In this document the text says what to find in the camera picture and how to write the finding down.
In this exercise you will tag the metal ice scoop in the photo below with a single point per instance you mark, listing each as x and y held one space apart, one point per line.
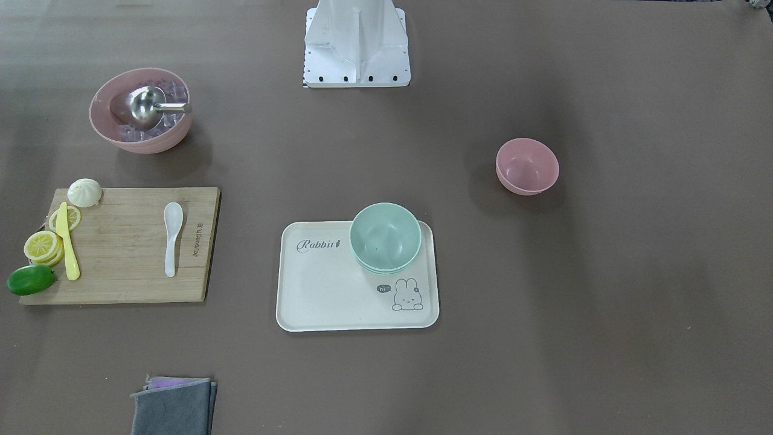
143 108

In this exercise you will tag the green lime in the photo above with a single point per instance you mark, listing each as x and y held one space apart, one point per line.
30 279

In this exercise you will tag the small pink bowl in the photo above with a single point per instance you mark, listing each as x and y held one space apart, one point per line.
526 167

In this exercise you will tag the bamboo cutting board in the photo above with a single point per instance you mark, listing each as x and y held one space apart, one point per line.
120 246

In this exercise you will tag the grey folded cloth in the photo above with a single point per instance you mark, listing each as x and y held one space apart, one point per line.
174 405

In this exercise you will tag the large pink bowl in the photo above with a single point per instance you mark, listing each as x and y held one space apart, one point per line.
159 139

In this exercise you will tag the white ceramic spoon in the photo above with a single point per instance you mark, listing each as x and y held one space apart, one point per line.
173 219

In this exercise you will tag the white garlic bulb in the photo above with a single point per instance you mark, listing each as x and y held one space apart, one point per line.
84 193

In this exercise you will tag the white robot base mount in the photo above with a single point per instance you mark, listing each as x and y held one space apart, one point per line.
356 44

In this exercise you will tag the yellow plastic knife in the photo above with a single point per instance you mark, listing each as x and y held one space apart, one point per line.
62 229

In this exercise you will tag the lemon slice on board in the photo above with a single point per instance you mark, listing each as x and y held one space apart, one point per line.
73 217

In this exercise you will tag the green bowl stack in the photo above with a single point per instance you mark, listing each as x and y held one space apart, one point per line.
385 238

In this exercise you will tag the cream rabbit tray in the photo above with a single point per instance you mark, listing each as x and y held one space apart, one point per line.
321 286

